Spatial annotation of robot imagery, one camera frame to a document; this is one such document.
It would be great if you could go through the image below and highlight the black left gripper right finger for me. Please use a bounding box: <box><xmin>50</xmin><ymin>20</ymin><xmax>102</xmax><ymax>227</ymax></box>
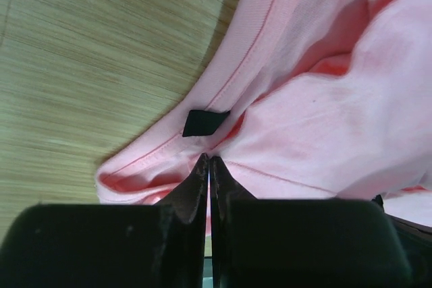
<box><xmin>209</xmin><ymin>157</ymin><xmax>413</xmax><ymax>287</ymax></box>

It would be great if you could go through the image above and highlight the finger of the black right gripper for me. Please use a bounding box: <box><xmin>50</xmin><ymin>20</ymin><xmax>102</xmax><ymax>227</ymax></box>
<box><xmin>371</xmin><ymin>194</ymin><xmax>432</xmax><ymax>288</ymax></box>

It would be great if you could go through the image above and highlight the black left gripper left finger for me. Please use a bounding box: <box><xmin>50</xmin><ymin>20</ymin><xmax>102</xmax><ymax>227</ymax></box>
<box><xmin>1</xmin><ymin>155</ymin><xmax>208</xmax><ymax>287</ymax></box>

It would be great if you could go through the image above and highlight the pink t shirt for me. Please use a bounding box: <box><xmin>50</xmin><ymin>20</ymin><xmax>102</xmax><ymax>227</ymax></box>
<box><xmin>95</xmin><ymin>0</ymin><xmax>431</xmax><ymax>226</ymax></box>

